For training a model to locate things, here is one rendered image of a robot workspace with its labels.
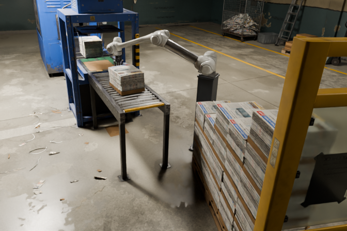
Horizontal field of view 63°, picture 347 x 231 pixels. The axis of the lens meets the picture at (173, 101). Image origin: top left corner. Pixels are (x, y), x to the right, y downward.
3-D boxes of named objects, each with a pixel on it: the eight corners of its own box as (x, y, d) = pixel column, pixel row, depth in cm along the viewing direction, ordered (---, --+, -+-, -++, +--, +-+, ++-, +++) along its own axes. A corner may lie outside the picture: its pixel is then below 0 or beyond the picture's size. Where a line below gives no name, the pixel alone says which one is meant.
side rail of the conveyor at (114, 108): (125, 123, 280) (124, 112, 275) (120, 124, 277) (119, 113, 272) (92, 80, 386) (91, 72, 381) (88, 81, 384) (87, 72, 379)
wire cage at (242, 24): (258, 40, 1019) (266, -11, 950) (240, 42, 982) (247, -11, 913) (236, 34, 1115) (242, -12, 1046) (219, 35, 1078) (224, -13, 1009)
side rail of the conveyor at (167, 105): (170, 114, 302) (170, 103, 297) (166, 115, 300) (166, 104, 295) (127, 76, 409) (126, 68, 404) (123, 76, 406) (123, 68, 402)
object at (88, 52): (103, 56, 457) (102, 40, 446) (84, 58, 443) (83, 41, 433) (97, 50, 487) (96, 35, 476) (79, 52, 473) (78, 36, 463)
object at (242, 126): (272, 117, 219) (272, 115, 219) (294, 135, 194) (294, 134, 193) (227, 120, 211) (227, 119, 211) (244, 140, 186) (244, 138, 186)
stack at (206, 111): (222, 163, 339) (230, 99, 305) (271, 247, 235) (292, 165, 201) (190, 166, 332) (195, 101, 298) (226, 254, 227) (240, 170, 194)
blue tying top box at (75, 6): (123, 12, 384) (123, -4, 376) (78, 13, 357) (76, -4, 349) (113, 8, 420) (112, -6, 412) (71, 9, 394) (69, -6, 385)
